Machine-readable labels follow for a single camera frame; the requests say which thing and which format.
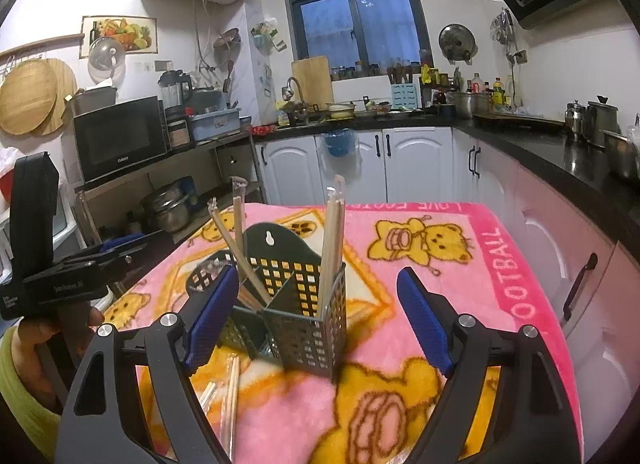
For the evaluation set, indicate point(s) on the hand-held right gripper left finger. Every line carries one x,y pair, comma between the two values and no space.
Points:
215,314

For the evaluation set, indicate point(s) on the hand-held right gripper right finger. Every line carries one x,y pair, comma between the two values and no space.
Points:
425,324

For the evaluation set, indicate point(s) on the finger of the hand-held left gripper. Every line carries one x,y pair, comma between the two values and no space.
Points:
110,258
125,242

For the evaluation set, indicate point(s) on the wooden chopstick pair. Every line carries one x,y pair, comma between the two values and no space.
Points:
326,244
339,224
240,214
235,254

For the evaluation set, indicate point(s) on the pile of chopsticks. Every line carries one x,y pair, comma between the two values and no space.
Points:
231,394

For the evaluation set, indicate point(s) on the dark green perforated utensil holder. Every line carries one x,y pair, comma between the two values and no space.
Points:
300,339

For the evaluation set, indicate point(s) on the person's left forearm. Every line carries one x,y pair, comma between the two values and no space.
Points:
12,394

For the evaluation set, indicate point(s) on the hanging whisk and utensils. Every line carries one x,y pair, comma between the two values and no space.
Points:
502,27

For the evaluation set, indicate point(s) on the person's left hand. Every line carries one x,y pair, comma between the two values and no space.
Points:
30,339

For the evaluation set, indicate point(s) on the stacked steel pots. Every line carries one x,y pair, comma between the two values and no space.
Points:
167,206

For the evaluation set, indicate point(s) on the pink printed bear blanket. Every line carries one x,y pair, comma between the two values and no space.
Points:
450,264

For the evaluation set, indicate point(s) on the black microwave oven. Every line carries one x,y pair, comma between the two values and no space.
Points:
120,142

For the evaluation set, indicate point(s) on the round bamboo board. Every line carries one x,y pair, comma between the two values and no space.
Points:
65,94
25,97

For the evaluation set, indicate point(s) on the metal box with lid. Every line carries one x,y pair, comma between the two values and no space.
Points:
92,102

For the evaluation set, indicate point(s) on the metal shelf rack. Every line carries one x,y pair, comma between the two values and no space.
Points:
215,144

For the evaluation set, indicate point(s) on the blue plastic dish box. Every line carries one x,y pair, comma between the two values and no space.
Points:
215,125

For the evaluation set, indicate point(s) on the black blender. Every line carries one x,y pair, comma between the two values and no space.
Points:
172,92

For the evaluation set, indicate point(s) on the white kitchen cabinets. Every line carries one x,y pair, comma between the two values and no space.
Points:
290,169

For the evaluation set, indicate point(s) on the hanging glass pot lid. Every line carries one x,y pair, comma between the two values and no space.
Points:
105,57

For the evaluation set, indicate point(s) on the blue plastic bag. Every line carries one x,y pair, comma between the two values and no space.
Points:
339,142

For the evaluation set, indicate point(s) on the black kitchen countertop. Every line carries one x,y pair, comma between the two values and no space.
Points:
550,149

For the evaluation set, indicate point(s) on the steel cooking pot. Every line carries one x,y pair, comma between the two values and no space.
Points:
472,104

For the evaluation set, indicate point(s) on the hanging metal strainer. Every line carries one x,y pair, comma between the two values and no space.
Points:
227,39

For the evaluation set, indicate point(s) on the light blue cutlery holder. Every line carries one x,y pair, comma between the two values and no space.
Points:
404,97

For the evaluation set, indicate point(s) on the steel kitchen faucet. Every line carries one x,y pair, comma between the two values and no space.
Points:
295,87

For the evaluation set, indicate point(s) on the group of sauce bottles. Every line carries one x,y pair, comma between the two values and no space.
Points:
495,92

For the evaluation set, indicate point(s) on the wooden cutting board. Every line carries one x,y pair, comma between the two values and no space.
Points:
312,79

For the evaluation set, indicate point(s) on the small steel kettle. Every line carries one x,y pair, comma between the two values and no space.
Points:
575,119

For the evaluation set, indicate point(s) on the row of spice jars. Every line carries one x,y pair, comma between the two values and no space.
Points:
370,69

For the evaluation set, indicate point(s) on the large steel kettle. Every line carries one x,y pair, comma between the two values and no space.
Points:
602,119

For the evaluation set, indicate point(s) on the dark framed window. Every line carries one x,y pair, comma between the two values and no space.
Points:
380,19

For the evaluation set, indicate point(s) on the wall light switch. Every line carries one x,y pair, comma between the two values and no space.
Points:
163,66

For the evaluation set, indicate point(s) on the fruit wall poster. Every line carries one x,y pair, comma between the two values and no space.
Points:
140,32

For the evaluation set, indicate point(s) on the steel pot lid on wall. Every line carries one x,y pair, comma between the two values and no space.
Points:
457,43

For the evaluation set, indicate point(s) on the wall power outlet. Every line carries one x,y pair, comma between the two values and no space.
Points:
520,56

